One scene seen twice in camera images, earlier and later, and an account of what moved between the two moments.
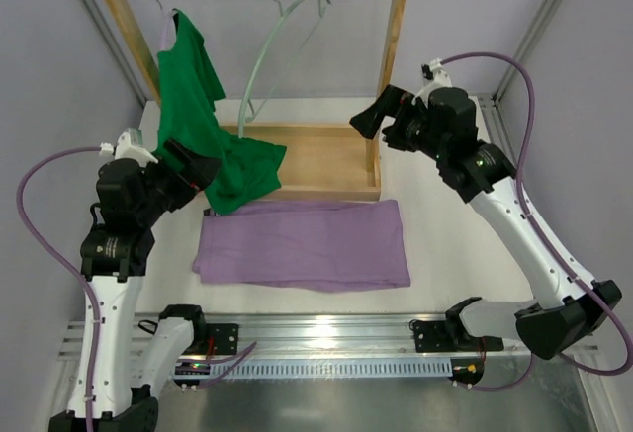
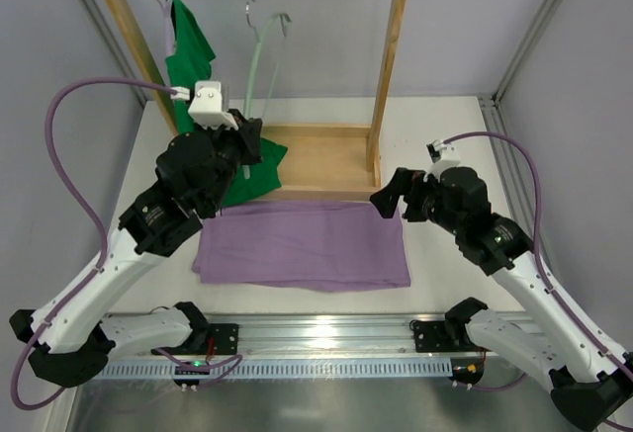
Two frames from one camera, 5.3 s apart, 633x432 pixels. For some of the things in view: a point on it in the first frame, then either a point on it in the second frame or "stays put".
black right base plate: (450, 335) stays put
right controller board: (467, 371) stays put
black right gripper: (397, 119) to (411, 196)
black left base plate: (225, 337) stays put
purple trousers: (316, 245) stays put
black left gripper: (174, 175) to (248, 139)
